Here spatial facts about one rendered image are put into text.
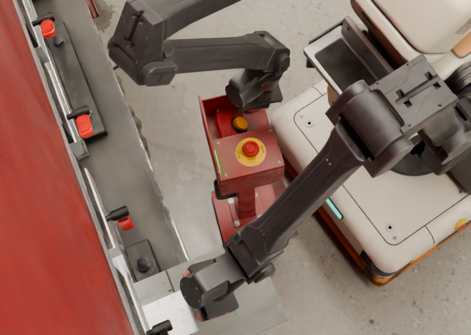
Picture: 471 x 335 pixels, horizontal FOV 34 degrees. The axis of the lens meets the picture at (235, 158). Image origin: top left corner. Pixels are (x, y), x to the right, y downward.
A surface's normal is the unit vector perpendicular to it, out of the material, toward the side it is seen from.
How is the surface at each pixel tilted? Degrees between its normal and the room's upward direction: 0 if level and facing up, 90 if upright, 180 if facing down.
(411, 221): 0
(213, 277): 25
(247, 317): 0
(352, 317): 0
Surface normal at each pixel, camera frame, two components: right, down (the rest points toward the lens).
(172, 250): -0.03, -0.33
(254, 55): 0.57, 0.59
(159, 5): 0.11, -0.65
